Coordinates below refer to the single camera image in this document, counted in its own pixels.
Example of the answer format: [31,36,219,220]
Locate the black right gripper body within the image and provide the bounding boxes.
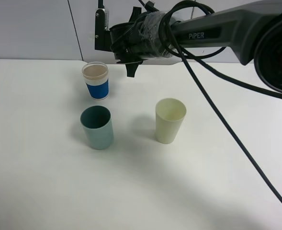
[110,21,147,64]

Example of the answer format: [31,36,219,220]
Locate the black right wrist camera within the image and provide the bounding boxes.
[94,0,111,52]

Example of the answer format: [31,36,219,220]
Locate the blue paper cup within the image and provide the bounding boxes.
[81,62,109,100]

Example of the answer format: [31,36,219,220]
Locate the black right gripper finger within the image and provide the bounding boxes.
[125,62,141,77]
[129,6,141,23]

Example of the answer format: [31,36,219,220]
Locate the pale yellow plastic cup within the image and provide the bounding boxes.
[155,98,187,144]

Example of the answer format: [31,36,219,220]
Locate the teal plastic cup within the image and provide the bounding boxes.
[80,105,114,150]

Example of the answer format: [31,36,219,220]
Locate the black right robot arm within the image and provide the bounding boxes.
[110,0,282,92]

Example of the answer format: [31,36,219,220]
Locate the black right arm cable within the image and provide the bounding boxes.
[137,0,282,216]

